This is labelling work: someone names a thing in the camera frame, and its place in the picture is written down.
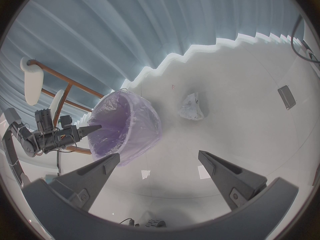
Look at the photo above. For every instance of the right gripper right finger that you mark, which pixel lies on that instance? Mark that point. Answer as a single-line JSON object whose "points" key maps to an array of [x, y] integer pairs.
{"points": [[232, 181]]}

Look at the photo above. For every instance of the white cushioned wooden chair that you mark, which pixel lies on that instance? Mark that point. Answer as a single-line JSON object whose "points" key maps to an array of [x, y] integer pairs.
{"points": [[32, 84]]}

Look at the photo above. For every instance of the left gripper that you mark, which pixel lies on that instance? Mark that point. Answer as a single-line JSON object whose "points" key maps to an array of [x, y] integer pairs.
{"points": [[66, 137]]}

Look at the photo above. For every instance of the white plastic wrapper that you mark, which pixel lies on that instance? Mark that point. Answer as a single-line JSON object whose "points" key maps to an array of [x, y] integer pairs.
{"points": [[191, 107]]}

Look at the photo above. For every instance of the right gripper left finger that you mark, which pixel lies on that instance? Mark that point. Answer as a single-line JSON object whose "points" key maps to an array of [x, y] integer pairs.
{"points": [[85, 181]]}

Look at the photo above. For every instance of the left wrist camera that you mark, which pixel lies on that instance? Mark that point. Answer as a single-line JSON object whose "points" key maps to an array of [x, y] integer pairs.
{"points": [[66, 121]]}

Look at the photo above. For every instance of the purple plastic bag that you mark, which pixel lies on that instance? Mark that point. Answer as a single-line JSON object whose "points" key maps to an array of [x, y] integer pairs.
{"points": [[110, 119]]}

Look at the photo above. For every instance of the white trash bin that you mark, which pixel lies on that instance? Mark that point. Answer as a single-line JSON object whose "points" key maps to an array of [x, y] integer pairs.
{"points": [[143, 124]]}

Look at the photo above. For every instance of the pale blue curtain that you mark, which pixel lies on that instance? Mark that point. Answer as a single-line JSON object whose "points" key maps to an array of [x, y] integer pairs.
{"points": [[125, 34]]}

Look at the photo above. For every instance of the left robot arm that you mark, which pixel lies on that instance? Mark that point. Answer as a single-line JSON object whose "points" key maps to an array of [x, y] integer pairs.
{"points": [[27, 139]]}

